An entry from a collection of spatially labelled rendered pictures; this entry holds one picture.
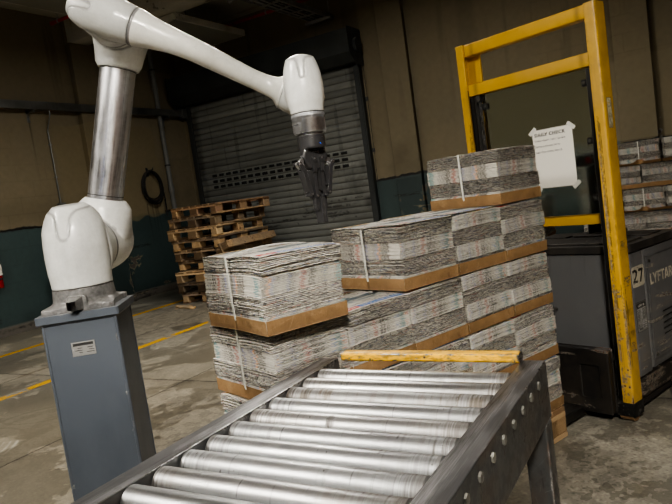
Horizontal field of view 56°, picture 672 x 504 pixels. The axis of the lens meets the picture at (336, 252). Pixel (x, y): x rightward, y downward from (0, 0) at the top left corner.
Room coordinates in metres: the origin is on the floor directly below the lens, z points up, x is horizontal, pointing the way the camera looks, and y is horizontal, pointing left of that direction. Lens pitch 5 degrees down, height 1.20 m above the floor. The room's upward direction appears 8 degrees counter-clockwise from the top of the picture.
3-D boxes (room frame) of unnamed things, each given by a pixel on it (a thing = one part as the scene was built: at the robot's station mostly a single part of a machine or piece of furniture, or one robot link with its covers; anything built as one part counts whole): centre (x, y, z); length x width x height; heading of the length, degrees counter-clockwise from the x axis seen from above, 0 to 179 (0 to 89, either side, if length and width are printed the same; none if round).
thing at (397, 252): (2.38, -0.21, 0.95); 0.38 x 0.29 x 0.23; 39
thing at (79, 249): (1.68, 0.68, 1.17); 0.18 x 0.16 x 0.22; 2
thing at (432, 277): (2.37, -0.21, 0.86); 0.38 x 0.29 x 0.04; 39
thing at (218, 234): (8.92, 1.55, 0.65); 1.33 x 0.94 x 1.30; 154
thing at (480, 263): (2.56, -0.44, 0.86); 0.38 x 0.29 x 0.04; 38
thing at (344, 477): (0.95, 0.11, 0.77); 0.47 x 0.05 x 0.05; 60
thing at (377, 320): (2.29, -0.11, 0.42); 1.17 x 0.39 x 0.83; 129
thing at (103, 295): (1.65, 0.68, 1.03); 0.22 x 0.18 x 0.06; 6
